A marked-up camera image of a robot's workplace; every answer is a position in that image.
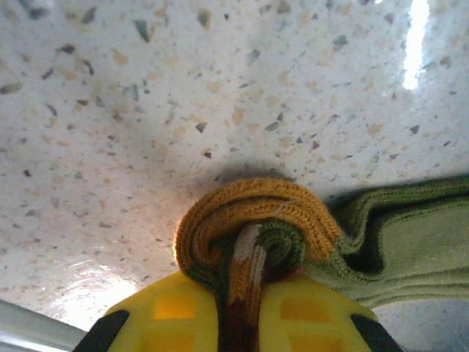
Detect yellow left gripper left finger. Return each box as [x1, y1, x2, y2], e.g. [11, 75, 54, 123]
[73, 273, 225, 352]

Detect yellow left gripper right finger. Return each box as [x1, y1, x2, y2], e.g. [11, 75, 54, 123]
[256, 273, 404, 352]

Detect green sock with orange toe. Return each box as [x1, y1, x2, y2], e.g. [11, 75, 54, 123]
[174, 176, 469, 352]
[182, 197, 469, 352]

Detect aluminium frame rail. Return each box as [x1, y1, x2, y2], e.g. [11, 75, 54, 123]
[0, 298, 91, 352]

